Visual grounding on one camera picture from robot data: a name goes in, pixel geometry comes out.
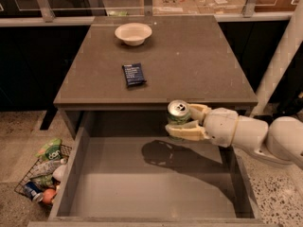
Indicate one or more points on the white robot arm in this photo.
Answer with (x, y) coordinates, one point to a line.
(279, 143)

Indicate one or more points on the white paper bowl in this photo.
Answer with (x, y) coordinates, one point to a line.
(133, 34)

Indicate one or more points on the black wire basket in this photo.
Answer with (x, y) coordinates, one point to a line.
(43, 182)

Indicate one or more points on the clear plastic water bottle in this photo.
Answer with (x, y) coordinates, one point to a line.
(46, 168)

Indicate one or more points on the green chip bag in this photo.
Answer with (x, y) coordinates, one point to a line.
(50, 150)

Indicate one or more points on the dark blue snack packet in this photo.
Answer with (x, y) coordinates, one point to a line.
(133, 74)

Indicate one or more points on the open grey top drawer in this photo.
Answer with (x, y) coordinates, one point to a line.
(125, 172)

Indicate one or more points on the grey cabinet with top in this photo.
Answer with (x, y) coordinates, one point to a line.
(186, 57)

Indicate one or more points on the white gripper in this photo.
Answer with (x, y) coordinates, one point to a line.
(221, 126)

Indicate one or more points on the blue soda can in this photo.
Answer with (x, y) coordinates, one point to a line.
(33, 191)

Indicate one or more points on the green soda can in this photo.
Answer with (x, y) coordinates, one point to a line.
(178, 113)

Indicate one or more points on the white round object in basket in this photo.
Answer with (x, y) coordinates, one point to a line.
(58, 173)

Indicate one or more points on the orange fruit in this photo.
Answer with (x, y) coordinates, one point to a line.
(49, 196)

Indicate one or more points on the flattened cardboard boxes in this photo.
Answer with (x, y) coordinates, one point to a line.
(161, 7)

